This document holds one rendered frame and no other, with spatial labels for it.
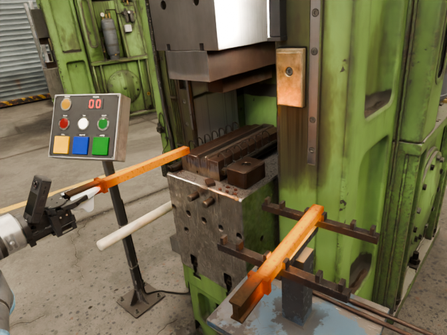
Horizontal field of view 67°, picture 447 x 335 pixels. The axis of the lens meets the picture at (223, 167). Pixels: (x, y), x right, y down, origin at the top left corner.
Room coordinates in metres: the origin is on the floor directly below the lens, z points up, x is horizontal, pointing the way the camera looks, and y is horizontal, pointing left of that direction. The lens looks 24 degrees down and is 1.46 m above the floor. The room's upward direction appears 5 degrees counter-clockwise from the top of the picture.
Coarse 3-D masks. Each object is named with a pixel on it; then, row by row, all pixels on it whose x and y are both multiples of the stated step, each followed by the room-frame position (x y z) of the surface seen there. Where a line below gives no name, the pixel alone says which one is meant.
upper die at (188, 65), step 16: (240, 48) 1.20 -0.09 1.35; (256, 48) 1.27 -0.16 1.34; (272, 48) 1.34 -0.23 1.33; (176, 64) 1.19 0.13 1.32; (192, 64) 1.14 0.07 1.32; (208, 64) 1.09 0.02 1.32; (224, 64) 1.14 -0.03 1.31; (240, 64) 1.20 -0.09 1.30; (256, 64) 1.27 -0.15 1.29; (208, 80) 1.09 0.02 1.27
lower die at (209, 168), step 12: (240, 132) 1.39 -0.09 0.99; (264, 132) 1.36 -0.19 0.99; (276, 132) 1.35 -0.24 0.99; (204, 144) 1.31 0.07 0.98; (216, 144) 1.27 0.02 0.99; (240, 144) 1.24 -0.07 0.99; (252, 144) 1.23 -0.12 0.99; (264, 144) 1.29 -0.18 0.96; (192, 156) 1.18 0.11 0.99; (216, 156) 1.14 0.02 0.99; (228, 156) 1.13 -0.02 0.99; (192, 168) 1.18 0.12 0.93; (204, 168) 1.14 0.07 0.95; (216, 168) 1.09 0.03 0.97; (216, 180) 1.10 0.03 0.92
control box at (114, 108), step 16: (64, 96) 1.50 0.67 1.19; (80, 96) 1.47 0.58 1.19; (96, 96) 1.45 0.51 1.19; (112, 96) 1.42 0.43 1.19; (64, 112) 1.47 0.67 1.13; (80, 112) 1.44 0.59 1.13; (96, 112) 1.41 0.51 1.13; (112, 112) 1.39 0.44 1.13; (128, 112) 1.44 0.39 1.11; (64, 128) 1.43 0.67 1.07; (80, 128) 1.40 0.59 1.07; (96, 128) 1.38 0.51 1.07; (112, 128) 1.35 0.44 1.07; (112, 144) 1.32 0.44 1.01; (96, 160) 1.38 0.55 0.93; (112, 160) 1.31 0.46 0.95
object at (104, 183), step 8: (168, 152) 1.04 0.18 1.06; (176, 152) 1.04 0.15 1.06; (184, 152) 1.06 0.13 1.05; (152, 160) 0.98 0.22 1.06; (160, 160) 0.99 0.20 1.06; (168, 160) 1.01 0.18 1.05; (128, 168) 0.93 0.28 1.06; (136, 168) 0.93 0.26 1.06; (144, 168) 0.95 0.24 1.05; (152, 168) 0.97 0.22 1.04; (112, 176) 0.88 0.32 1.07; (120, 176) 0.89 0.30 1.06; (128, 176) 0.90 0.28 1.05; (88, 184) 0.83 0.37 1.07; (96, 184) 0.83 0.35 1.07; (104, 184) 0.84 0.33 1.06; (112, 184) 0.86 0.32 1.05; (64, 192) 0.80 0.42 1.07; (72, 192) 0.79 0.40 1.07; (80, 192) 0.80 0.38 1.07; (104, 192) 0.84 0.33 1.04
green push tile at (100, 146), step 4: (96, 140) 1.34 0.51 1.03; (100, 140) 1.34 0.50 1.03; (104, 140) 1.33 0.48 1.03; (108, 140) 1.33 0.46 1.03; (96, 144) 1.33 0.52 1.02; (100, 144) 1.33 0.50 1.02; (104, 144) 1.32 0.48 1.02; (108, 144) 1.32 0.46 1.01; (92, 148) 1.33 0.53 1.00; (96, 148) 1.33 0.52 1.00; (100, 148) 1.32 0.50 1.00; (104, 148) 1.31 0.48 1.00; (92, 152) 1.32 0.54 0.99; (96, 152) 1.32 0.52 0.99; (100, 152) 1.31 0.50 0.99; (104, 152) 1.31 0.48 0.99
